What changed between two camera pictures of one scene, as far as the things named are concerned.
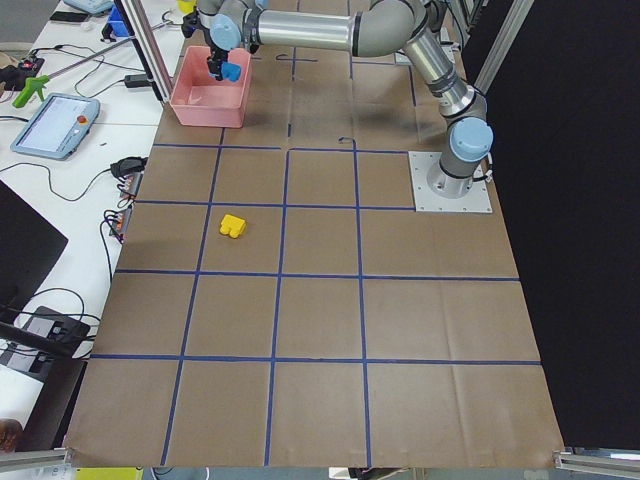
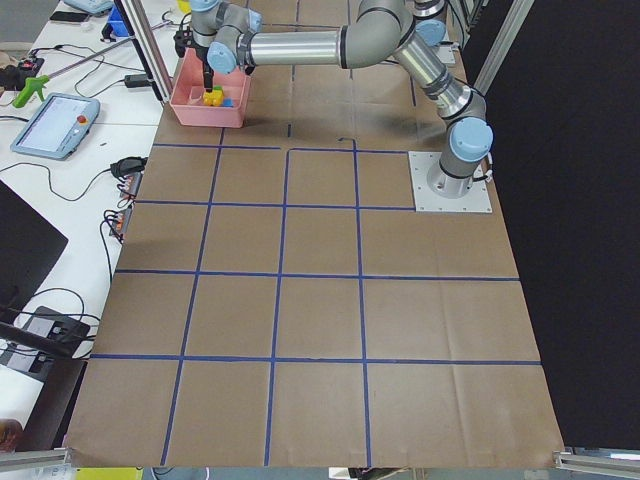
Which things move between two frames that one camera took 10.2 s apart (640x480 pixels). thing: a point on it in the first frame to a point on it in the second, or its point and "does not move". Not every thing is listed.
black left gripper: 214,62 to 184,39
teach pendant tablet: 57,127 does not move
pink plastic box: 198,98 does not move
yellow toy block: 233,225 to 214,98
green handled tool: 31,85 does not move
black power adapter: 136,81 does not move
